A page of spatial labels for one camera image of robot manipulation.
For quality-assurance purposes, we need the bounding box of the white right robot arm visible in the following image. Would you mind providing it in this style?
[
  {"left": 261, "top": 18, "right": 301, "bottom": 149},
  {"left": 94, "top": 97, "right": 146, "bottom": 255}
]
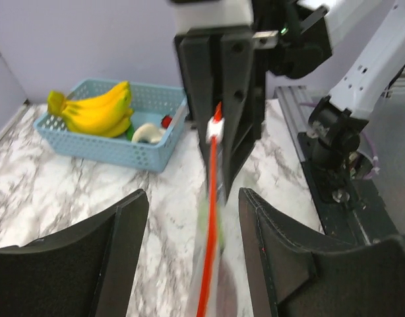
[{"left": 172, "top": 1, "right": 405, "bottom": 201}]

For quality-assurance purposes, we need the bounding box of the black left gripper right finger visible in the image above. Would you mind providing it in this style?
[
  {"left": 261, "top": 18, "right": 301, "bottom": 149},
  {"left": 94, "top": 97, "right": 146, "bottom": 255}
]
[{"left": 239, "top": 188, "right": 405, "bottom": 316}]

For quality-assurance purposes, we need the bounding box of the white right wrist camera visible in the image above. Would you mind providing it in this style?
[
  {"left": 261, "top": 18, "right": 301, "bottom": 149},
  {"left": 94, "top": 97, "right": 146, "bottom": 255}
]
[{"left": 169, "top": 0, "right": 253, "bottom": 34}]

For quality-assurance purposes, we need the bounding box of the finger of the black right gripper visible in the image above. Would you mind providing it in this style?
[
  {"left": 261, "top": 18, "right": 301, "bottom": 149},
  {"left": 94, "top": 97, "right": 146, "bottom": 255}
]
[
  {"left": 174, "top": 34, "right": 219, "bottom": 198},
  {"left": 220, "top": 31, "right": 255, "bottom": 194}
]

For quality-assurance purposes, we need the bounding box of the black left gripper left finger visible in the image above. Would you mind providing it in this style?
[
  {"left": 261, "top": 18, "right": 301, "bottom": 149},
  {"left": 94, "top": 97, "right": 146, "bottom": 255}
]
[{"left": 0, "top": 189, "right": 148, "bottom": 316}]

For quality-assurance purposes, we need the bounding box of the light blue plastic basket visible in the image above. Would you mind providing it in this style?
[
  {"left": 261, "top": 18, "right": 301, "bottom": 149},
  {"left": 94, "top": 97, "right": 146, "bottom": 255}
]
[{"left": 34, "top": 79, "right": 187, "bottom": 172}]

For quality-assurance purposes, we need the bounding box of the green fake food in basket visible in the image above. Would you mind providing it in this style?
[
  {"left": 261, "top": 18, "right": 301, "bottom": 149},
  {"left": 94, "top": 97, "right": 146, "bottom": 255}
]
[{"left": 125, "top": 124, "right": 135, "bottom": 141}]

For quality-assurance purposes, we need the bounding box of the black metal base rail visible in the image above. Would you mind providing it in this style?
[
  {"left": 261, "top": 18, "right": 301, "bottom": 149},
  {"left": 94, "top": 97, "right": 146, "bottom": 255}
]
[{"left": 297, "top": 132, "right": 398, "bottom": 246}]

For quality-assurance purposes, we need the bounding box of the yellow fake banana bunch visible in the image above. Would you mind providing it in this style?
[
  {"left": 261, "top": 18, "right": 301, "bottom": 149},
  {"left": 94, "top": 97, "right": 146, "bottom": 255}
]
[{"left": 47, "top": 81, "right": 133, "bottom": 138}]

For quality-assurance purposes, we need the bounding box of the small red fake food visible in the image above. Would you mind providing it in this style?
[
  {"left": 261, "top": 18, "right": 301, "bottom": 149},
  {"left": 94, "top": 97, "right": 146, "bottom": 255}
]
[{"left": 160, "top": 115, "right": 172, "bottom": 129}]

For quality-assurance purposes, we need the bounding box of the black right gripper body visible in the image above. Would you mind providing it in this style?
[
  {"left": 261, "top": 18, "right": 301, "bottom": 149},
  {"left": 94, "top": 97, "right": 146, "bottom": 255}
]
[{"left": 173, "top": 0, "right": 334, "bottom": 172}]

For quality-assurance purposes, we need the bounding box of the white fake mushroom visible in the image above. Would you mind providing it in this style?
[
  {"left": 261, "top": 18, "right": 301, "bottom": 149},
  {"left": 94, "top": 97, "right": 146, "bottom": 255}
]
[{"left": 131, "top": 123, "right": 166, "bottom": 144}]

